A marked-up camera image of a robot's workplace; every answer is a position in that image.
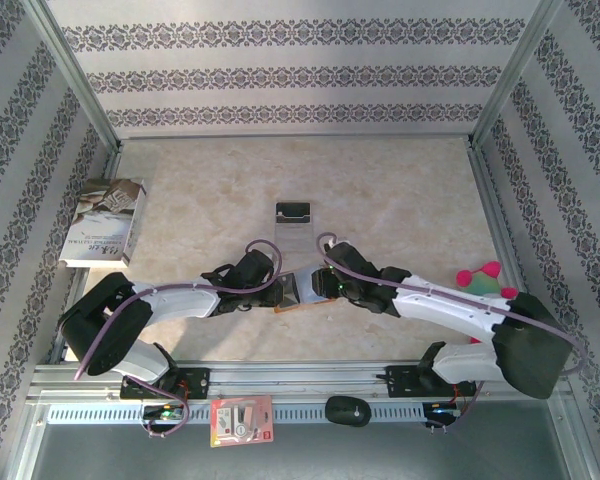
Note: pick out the black card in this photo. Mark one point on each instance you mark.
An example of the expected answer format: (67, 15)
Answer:
(292, 209)

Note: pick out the white printed book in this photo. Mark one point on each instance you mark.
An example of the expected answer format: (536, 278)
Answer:
(100, 220)

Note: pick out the red flash drive package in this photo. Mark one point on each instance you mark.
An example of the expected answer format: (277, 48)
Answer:
(241, 420)

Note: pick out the black computer mouse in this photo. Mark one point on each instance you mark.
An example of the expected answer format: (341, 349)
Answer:
(347, 411)

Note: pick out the clear acrylic card stand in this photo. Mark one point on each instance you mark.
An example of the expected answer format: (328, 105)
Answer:
(295, 240)

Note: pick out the grey metal shelf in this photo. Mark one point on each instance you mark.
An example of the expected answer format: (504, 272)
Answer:
(380, 455)

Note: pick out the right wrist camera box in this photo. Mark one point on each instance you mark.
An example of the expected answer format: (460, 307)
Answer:
(331, 243)

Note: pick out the orange leather card holder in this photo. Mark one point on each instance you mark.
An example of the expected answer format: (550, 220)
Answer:
(305, 287)

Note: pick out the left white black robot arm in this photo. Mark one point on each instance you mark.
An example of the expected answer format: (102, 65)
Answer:
(180, 300)

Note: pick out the aluminium wall rail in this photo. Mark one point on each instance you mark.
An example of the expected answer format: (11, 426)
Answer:
(300, 136)

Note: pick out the pink green plush toy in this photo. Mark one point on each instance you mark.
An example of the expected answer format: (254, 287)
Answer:
(480, 285)

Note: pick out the aluminium frame post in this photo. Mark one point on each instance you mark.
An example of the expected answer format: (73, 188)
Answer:
(516, 70)
(73, 70)

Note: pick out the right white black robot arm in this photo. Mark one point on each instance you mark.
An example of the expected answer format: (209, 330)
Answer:
(445, 310)

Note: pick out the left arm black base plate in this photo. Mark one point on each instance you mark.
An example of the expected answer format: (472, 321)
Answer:
(200, 382)

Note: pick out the aluminium side rail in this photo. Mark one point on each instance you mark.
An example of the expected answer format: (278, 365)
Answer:
(487, 185)
(111, 167)

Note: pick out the aluminium mounting rail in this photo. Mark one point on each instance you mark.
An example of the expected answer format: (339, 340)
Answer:
(290, 375)

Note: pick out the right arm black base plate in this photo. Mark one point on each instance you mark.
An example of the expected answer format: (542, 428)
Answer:
(405, 382)

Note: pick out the small electronics board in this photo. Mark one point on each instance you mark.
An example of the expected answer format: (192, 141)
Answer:
(165, 413)
(442, 411)

